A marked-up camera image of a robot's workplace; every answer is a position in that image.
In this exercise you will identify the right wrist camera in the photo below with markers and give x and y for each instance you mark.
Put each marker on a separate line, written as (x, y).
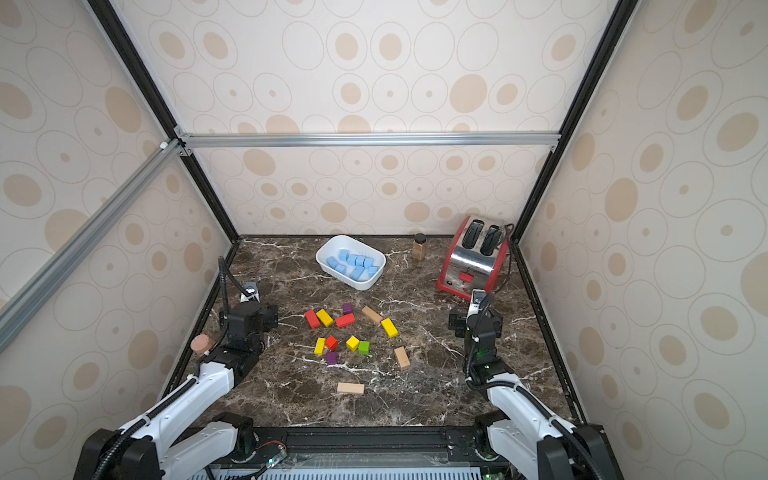
(477, 297)

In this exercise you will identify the small brown spice jar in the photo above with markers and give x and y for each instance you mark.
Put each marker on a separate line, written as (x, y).
(419, 246)

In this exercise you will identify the small red cube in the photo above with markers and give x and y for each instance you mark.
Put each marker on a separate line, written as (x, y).
(331, 343)

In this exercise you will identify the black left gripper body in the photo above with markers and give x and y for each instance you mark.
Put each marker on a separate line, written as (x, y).
(269, 318)

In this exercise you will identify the tan block right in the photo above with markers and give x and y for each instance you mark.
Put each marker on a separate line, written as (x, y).
(402, 357)

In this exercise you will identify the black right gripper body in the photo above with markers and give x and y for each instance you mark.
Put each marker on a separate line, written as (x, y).
(459, 322)

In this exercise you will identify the narrow yellow block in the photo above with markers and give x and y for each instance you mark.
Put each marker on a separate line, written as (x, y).
(320, 346)

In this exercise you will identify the small yellow cube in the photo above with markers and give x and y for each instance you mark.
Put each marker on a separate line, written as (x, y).
(353, 343)

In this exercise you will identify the long yellow block left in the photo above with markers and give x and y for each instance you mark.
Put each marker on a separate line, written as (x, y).
(324, 318)

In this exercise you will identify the red silver toaster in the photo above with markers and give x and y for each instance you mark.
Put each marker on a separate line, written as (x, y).
(475, 257)

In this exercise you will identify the long tan block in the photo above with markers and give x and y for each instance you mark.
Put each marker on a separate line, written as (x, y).
(371, 314)
(350, 388)

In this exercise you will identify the long yellow block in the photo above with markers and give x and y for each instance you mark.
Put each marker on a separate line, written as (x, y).
(389, 328)
(324, 318)

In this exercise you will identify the long yellow block right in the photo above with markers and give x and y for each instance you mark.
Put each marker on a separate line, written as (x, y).
(389, 328)

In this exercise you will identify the long red block middle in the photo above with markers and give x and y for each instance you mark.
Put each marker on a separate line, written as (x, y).
(345, 320)

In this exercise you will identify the long tan block bottom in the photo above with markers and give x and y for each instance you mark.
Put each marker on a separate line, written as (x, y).
(350, 388)

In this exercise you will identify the white rectangular dish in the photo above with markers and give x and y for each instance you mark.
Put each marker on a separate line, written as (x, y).
(355, 247)

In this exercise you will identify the silver horizontal frame bar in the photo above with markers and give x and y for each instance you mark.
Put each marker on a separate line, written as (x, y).
(381, 139)

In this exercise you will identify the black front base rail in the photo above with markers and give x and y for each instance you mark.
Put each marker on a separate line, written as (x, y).
(447, 452)

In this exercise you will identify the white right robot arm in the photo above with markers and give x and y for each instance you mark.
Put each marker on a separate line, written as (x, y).
(528, 426)

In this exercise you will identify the silver diagonal frame bar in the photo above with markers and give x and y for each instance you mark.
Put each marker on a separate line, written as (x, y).
(38, 290)

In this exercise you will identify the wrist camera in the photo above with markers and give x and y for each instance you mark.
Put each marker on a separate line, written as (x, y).
(251, 292)
(477, 297)

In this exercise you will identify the long red block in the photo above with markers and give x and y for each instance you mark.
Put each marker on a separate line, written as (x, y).
(345, 320)
(312, 319)

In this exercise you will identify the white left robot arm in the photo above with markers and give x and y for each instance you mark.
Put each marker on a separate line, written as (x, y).
(150, 446)

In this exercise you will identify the long tan block upper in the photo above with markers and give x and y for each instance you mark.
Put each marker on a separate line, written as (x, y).
(371, 314)

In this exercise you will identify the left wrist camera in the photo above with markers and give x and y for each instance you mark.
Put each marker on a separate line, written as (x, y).
(251, 292)

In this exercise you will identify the long red block left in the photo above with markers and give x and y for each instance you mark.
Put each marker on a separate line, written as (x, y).
(312, 319)

